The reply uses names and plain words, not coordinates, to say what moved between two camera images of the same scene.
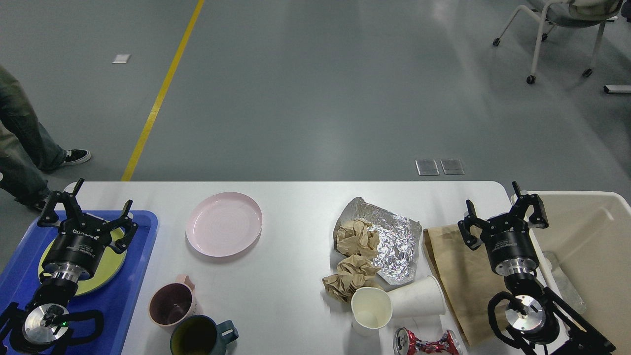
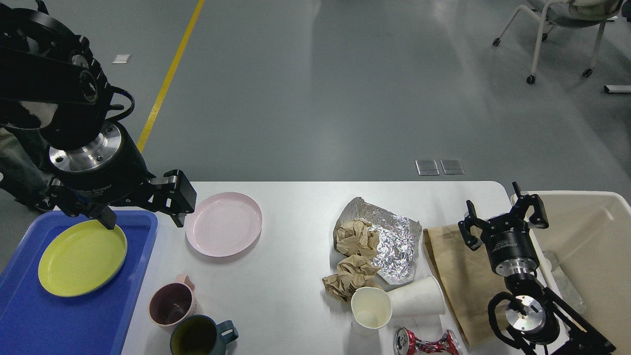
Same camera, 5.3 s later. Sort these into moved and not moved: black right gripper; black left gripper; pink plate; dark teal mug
Moved: black left gripper
Not moved: pink plate; black right gripper; dark teal mug
